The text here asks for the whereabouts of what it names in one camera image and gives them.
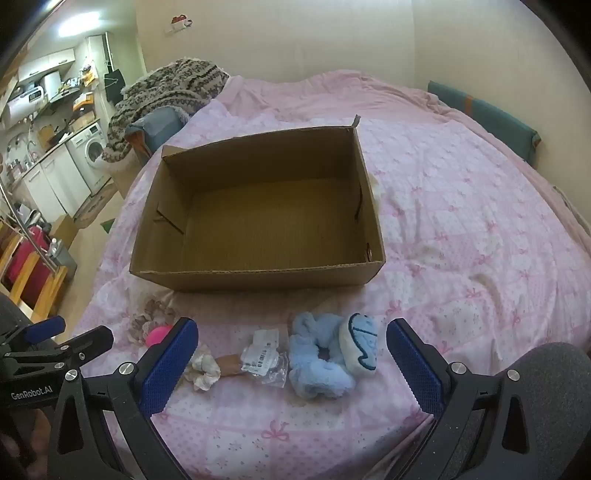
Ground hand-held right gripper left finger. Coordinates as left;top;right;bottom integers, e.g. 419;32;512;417
46;318;199;480

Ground beige lace scrunchie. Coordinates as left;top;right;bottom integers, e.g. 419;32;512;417
127;298;182;344

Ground black hanging bag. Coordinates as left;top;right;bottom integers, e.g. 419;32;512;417
104;69;126;103

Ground pink ball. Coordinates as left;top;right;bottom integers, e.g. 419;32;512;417
145;324;174;349

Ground white washing machine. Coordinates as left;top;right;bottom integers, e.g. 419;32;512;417
68;122;114;193

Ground teal cushion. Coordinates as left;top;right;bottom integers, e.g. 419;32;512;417
427;80;541;162

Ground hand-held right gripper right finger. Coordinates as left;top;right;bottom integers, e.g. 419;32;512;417
385;318;548;480

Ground gray bin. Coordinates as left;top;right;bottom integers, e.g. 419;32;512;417
48;244;78;283

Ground white kitchen cabinets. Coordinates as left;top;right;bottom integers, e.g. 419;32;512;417
21;150;92;217

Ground white and blue plush toy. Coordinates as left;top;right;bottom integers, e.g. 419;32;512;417
338;313;385;378

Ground blue pillow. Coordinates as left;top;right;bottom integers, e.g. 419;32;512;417
124;107;184;155

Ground red bag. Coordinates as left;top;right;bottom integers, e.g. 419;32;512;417
4;225;52;296

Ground white kitchen appliance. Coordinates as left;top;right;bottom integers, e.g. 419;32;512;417
6;87;47;121

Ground cardboard box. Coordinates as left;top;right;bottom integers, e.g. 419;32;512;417
129;114;387;292

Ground light blue fluffy scrunchie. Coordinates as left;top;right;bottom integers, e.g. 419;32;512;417
288;313;357;400

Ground clear plastic bag with label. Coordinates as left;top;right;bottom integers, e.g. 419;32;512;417
240;329;289;387

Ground patterned knit blanket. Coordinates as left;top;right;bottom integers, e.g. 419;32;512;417
102;58;230;164

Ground white scrunchie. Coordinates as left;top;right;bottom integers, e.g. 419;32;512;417
185;353;222;393

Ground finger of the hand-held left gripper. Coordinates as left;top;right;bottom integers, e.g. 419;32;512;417
46;325;115;369
0;315;66;354

